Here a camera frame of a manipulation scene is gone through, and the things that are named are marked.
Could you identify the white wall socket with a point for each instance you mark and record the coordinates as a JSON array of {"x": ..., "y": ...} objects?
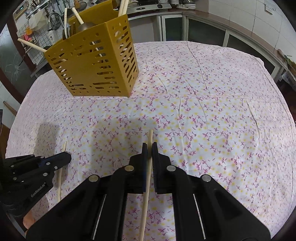
[{"x": 269, "y": 9}]

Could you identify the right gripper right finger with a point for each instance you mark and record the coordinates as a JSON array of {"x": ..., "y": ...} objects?
[{"x": 203, "y": 209}]

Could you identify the wooden chopstick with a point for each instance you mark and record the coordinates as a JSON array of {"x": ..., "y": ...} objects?
[
  {"x": 77, "y": 16},
  {"x": 32, "y": 45},
  {"x": 146, "y": 194},
  {"x": 59, "y": 179},
  {"x": 65, "y": 24}
]

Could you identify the wooden chopstick in holder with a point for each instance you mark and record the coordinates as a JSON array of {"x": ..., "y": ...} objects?
[
  {"x": 32, "y": 45},
  {"x": 77, "y": 16},
  {"x": 65, "y": 24}
]

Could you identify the person's left hand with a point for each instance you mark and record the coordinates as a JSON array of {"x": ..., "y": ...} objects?
[{"x": 28, "y": 220}]

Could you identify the kitchen faucet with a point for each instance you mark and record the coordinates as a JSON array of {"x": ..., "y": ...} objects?
[{"x": 55, "y": 21}]

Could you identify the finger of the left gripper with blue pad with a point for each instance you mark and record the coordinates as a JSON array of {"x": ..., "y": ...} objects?
[{"x": 55, "y": 162}]

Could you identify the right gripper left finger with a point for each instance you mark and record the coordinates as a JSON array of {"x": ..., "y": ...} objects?
[{"x": 95, "y": 209}]

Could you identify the chopstick pair in holder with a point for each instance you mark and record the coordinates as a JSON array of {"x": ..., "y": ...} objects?
[{"x": 123, "y": 7}]

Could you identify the floral pink tablecloth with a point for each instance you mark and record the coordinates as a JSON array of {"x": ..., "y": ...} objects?
[{"x": 212, "y": 110}]

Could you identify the yellow perforated utensil holder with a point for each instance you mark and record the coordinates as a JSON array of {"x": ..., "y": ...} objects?
[{"x": 98, "y": 59}]

